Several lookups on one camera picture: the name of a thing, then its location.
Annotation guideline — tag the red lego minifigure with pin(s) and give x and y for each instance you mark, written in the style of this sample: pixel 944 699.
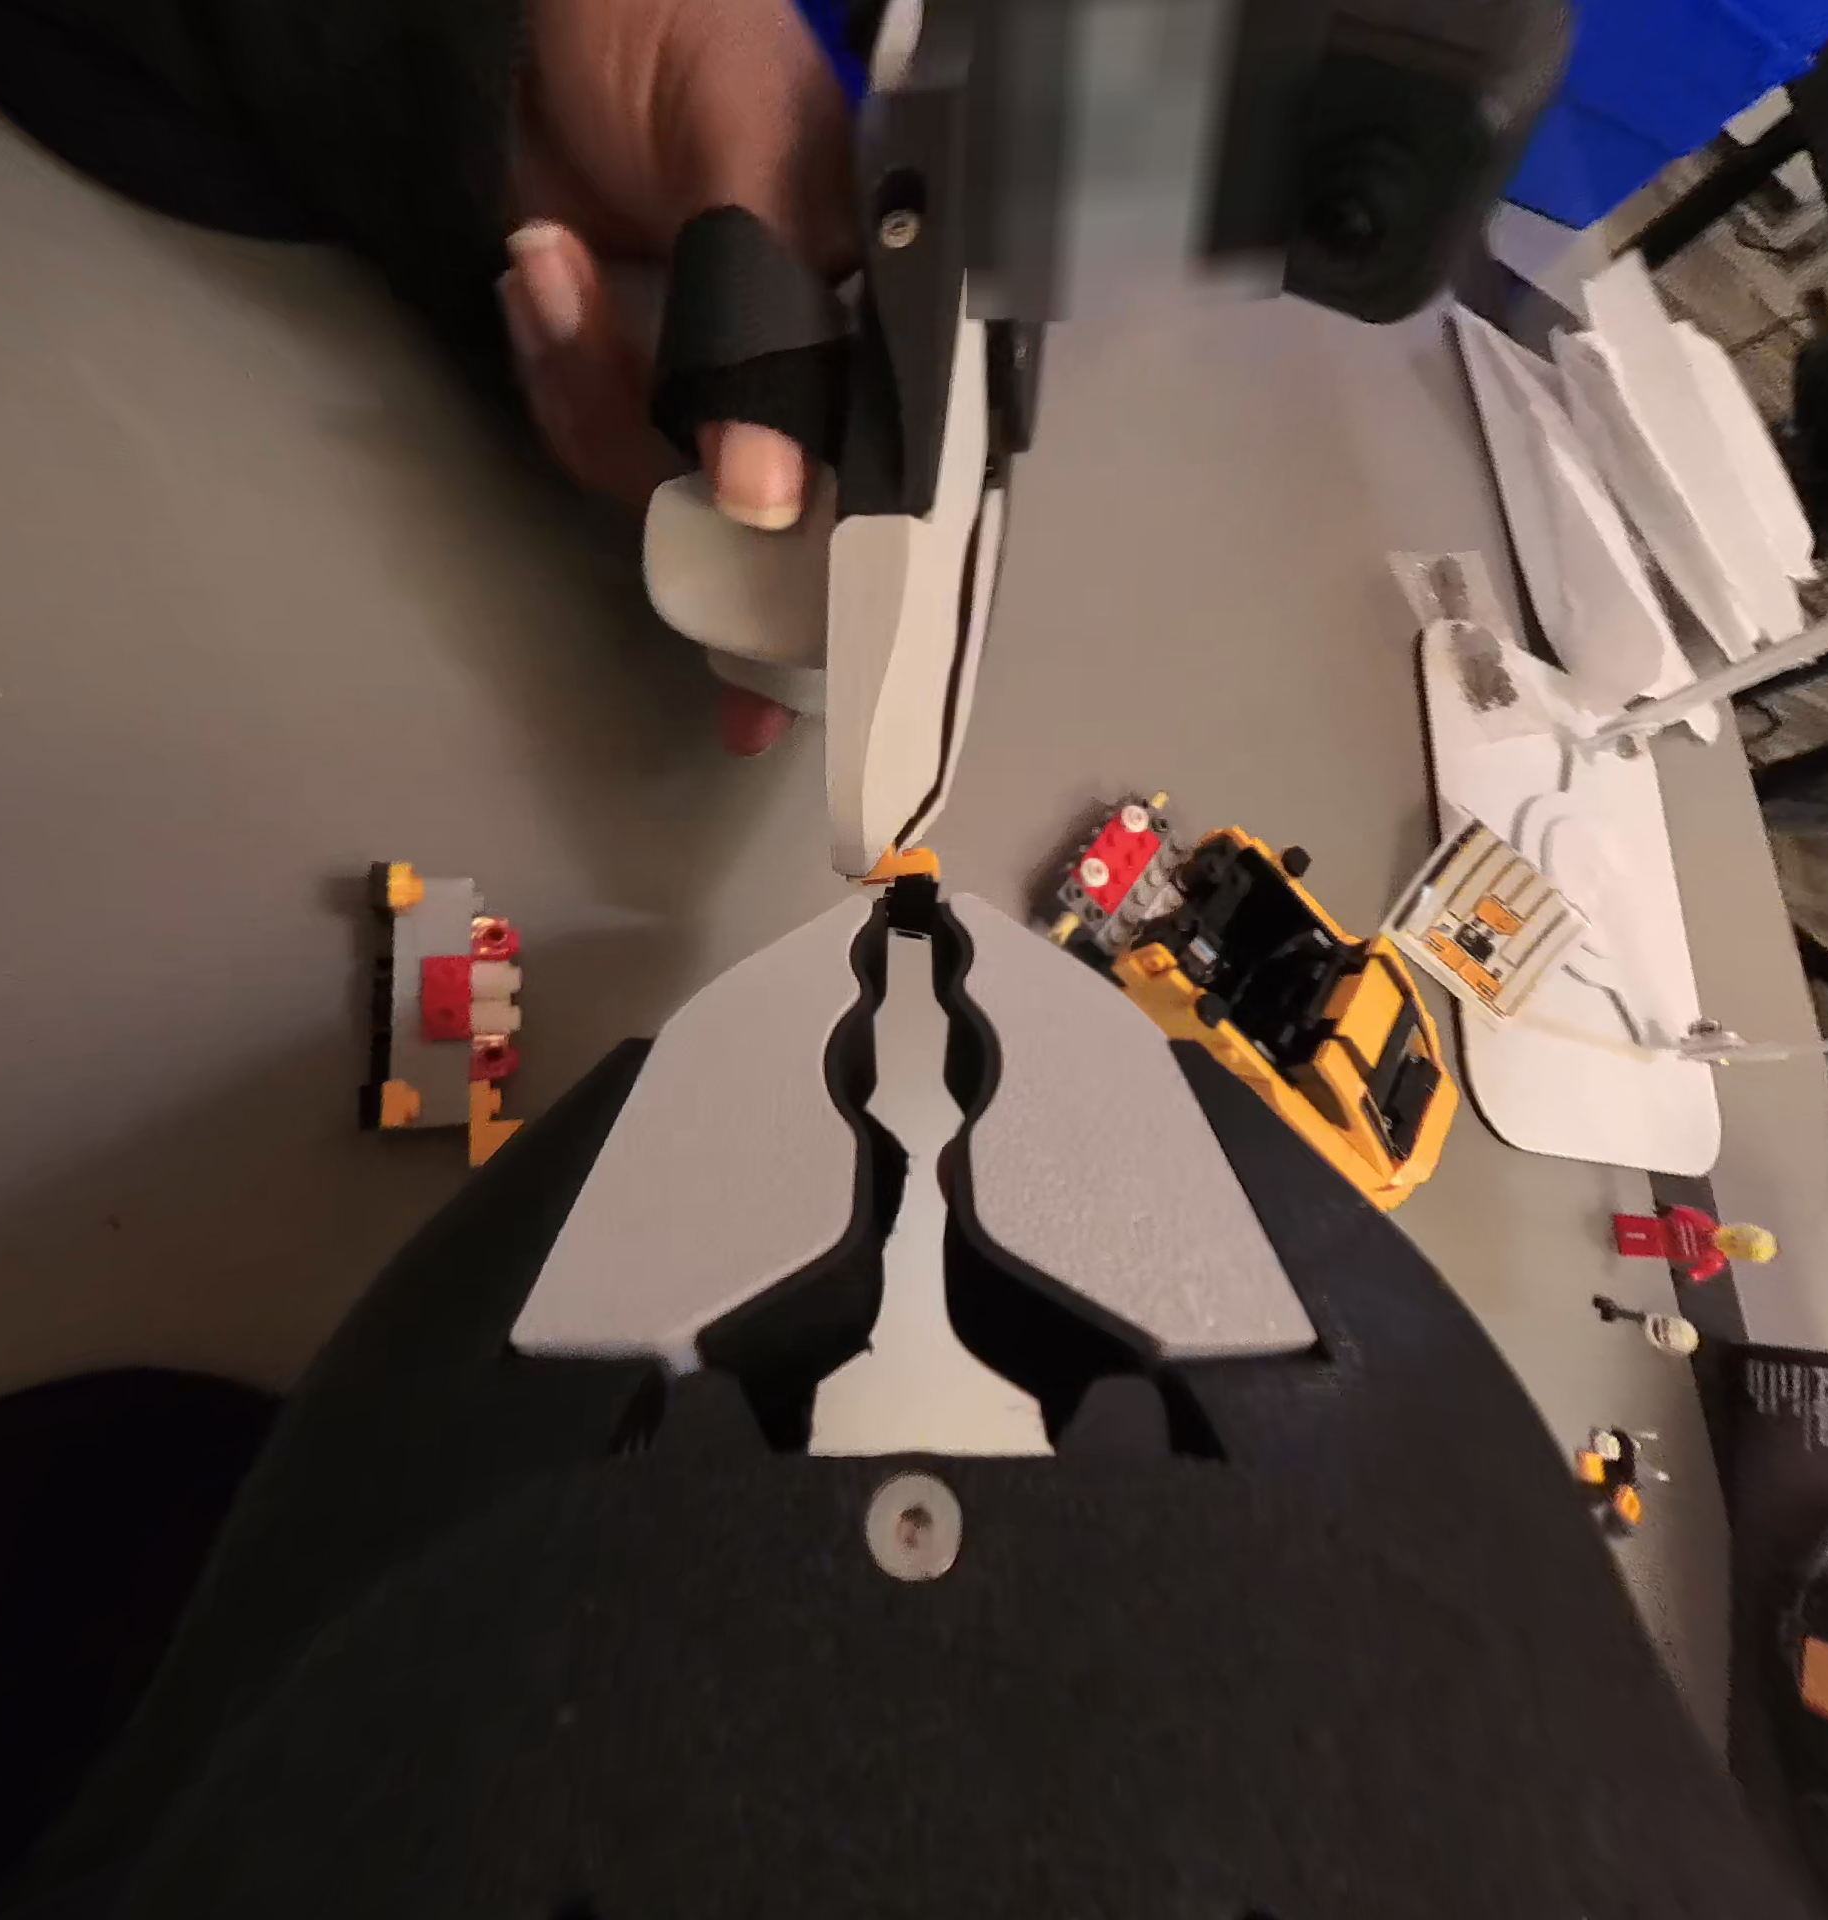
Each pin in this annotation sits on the red lego minifigure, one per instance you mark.
pixel 1688 1242

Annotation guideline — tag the metal rod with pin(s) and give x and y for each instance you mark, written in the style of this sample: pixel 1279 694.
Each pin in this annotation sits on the metal rod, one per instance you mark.
pixel 1753 666
pixel 1784 1044

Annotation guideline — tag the black lego piece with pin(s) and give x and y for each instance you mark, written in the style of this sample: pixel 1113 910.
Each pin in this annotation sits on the black lego piece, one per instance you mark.
pixel 911 906

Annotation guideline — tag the person's left hand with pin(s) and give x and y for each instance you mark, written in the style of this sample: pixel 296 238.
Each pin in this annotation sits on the person's left hand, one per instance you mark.
pixel 658 121

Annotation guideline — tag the lego instruction booklet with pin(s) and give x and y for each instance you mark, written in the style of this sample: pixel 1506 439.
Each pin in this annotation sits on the lego instruction booklet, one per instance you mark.
pixel 1484 921

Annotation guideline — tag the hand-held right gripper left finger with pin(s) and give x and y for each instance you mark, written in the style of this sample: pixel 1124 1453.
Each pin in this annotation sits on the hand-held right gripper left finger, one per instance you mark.
pixel 704 1185

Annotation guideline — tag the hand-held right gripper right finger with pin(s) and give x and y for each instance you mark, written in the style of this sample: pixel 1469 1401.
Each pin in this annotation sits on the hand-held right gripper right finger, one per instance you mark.
pixel 1124 1185

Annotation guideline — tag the person's left forearm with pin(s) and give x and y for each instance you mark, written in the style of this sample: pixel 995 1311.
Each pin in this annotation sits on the person's left forearm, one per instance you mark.
pixel 224 105

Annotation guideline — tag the yellow lego car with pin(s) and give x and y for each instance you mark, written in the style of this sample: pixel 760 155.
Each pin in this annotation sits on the yellow lego car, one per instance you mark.
pixel 1303 1020

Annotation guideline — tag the red white lego assembly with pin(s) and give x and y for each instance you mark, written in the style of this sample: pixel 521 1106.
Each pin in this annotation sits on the red white lego assembly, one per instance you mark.
pixel 434 1006

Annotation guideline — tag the black desk leg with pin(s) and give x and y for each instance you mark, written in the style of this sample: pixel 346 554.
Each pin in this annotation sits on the black desk leg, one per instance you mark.
pixel 1753 150

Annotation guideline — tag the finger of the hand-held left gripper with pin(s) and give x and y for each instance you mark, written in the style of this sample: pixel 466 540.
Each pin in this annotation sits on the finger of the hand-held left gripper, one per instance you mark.
pixel 977 601
pixel 883 675

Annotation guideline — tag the dark lego box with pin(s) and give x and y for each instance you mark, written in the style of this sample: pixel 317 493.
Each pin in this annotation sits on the dark lego box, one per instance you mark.
pixel 1799 1576

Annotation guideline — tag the orange lego piece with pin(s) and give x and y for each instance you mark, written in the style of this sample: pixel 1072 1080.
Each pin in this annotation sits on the orange lego piece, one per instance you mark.
pixel 899 864

